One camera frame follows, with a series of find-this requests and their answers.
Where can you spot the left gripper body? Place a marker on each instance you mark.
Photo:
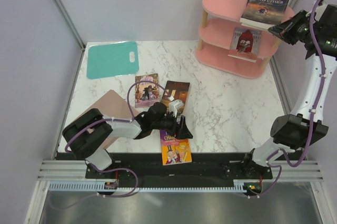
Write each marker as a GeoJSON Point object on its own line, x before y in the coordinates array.
{"type": "Point", "coordinates": [168, 124]}

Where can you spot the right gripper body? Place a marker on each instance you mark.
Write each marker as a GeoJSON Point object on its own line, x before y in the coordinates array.
{"type": "Point", "coordinates": [299, 30]}

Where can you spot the Roald Dahl Charlie book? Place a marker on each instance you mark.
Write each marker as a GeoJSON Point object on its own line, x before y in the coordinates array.
{"type": "Point", "coordinates": [174, 151]}

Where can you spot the A Tale of Two Cities book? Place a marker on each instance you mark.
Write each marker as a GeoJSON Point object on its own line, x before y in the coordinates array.
{"type": "Point", "coordinates": [277, 8]}

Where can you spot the dark orange Edward Bulane book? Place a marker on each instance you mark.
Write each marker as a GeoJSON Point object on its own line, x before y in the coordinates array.
{"type": "Point", "coordinates": [179, 91]}

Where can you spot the Hamlet red cover book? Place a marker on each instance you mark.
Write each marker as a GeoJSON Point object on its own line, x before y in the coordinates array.
{"type": "Point", "coordinates": [245, 44]}

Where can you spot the purple illustrated children's book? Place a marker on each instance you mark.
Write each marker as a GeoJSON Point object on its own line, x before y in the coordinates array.
{"type": "Point", "coordinates": [146, 92]}

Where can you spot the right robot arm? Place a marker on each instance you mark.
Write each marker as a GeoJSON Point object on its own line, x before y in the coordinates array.
{"type": "Point", "coordinates": [291, 135]}

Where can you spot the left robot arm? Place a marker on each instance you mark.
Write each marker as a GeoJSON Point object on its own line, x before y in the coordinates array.
{"type": "Point", "coordinates": [85, 135]}

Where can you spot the Nineteen Eighty-Four book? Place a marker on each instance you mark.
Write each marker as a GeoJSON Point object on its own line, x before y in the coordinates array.
{"type": "Point", "coordinates": [257, 15]}

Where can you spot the pink three-tier shelf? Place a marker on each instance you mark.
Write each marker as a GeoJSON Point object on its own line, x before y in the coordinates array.
{"type": "Point", "coordinates": [219, 20]}

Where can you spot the brown cardboard file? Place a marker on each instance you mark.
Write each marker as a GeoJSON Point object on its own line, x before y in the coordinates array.
{"type": "Point", "coordinates": [111, 104]}

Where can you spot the teal plastic file folder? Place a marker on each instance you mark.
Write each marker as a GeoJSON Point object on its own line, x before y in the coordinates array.
{"type": "Point", "coordinates": [112, 60]}

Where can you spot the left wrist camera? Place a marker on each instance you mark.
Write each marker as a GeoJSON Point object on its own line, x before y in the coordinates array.
{"type": "Point", "coordinates": [174, 106]}

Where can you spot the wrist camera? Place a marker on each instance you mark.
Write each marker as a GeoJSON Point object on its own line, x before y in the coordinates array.
{"type": "Point", "coordinates": [174, 106]}
{"type": "Point", "coordinates": [320, 3]}

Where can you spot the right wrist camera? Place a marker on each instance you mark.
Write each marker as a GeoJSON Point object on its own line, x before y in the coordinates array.
{"type": "Point", "coordinates": [320, 3]}

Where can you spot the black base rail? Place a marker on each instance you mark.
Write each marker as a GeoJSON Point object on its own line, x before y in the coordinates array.
{"type": "Point", "coordinates": [206, 169]}

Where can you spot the white slotted cable duct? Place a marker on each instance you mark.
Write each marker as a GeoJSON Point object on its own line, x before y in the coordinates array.
{"type": "Point", "coordinates": [100, 186]}

